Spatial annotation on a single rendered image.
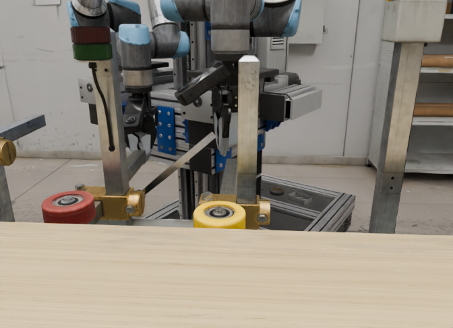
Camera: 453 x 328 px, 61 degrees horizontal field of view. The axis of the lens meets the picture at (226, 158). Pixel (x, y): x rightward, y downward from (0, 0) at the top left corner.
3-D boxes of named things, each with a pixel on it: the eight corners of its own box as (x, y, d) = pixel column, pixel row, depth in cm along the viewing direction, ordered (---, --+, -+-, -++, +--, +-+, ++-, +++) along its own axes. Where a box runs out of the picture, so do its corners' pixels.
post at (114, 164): (120, 263, 82) (95, 26, 66) (136, 264, 82) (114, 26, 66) (114, 273, 79) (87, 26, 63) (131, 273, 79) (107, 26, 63)
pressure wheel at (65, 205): (64, 244, 70) (55, 186, 66) (107, 246, 70) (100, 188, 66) (42, 271, 63) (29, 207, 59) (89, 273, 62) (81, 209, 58)
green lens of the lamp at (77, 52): (83, 56, 65) (81, 43, 64) (118, 56, 64) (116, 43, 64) (67, 59, 59) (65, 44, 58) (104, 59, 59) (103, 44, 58)
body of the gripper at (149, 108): (159, 126, 109) (157, 83, 105) (152, 134, 101) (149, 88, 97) (133, 126, 109) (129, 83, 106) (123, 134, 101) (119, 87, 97)
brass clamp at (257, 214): (202, 214, 79) (201, 191, 77) (268, 216, 78) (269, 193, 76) (198, 229, 73) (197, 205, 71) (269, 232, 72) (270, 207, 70)
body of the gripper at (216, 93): (259, 115, 77) (261, 53, 73) (218, 118, 75) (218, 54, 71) (247, 108, 84) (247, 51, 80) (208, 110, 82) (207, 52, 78)
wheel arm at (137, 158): (135, 163, 105) (133, 147, 103) (147, 163, 104) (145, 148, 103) (58, 251, 63) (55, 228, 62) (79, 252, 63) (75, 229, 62)
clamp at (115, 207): (81, 207, 79) (78, 184, 77) (145, 209, 78) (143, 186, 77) (69, 220, 74) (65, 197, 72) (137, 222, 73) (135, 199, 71)
